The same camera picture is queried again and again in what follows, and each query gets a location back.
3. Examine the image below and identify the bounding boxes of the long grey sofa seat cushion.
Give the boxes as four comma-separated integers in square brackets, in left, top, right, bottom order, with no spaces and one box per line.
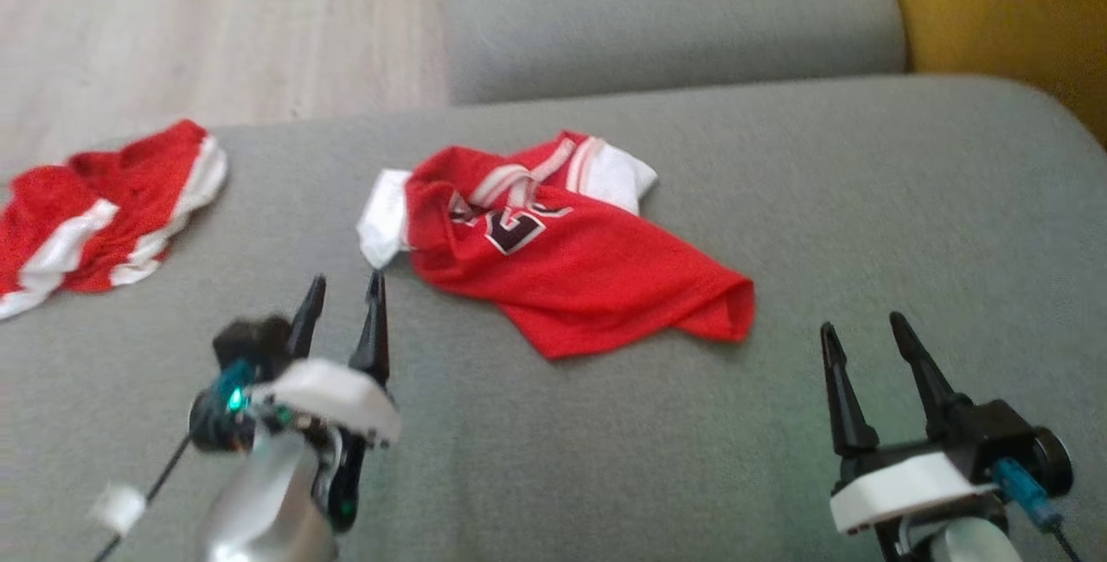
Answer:
[445,0,907,106]

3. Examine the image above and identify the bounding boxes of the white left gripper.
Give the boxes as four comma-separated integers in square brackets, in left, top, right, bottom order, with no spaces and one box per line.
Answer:
[249,270,403,534]

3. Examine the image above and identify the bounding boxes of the red shorts white stripes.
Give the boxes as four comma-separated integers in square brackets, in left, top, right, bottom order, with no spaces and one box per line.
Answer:
[0,119,229,321]

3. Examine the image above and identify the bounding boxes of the red basketball jersey white sleeves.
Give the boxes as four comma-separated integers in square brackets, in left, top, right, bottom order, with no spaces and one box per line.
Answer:
[356,130,755,361]

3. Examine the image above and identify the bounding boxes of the wide grey sofa seat cushion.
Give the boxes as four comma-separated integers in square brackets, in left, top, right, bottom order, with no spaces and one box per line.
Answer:
[0,73,1107,562]

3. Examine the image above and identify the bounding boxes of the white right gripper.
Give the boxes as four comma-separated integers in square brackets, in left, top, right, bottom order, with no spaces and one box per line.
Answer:
[820,311,1008,537]

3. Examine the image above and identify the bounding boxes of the large yellow sofa backrest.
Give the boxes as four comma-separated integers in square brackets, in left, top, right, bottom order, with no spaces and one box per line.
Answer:
[869,0,1107,148]

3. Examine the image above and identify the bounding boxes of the white cable label tag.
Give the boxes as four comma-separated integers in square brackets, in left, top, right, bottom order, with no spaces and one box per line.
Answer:
[91,484,146,537]

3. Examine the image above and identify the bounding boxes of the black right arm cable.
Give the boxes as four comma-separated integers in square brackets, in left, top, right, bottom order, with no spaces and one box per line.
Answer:
[993,458,1082,562]

